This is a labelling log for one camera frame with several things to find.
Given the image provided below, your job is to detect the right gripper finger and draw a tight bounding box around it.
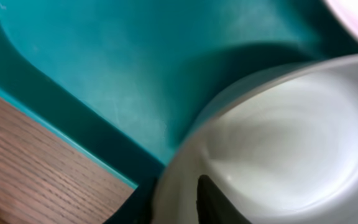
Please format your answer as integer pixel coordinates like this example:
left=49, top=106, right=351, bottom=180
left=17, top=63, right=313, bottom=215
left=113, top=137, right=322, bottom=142
left=196, top=175, right=251, bottom=224

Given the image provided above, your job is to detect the grey shallow bowl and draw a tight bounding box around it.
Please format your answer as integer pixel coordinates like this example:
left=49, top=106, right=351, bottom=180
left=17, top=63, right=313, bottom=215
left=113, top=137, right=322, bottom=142
left=152, top=54, right=358, bottom=223

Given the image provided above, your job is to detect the teal plastic serving tray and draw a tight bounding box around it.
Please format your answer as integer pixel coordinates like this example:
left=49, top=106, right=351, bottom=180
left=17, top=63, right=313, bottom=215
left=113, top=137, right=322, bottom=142
left=0, top=0, right=358, bottom=224

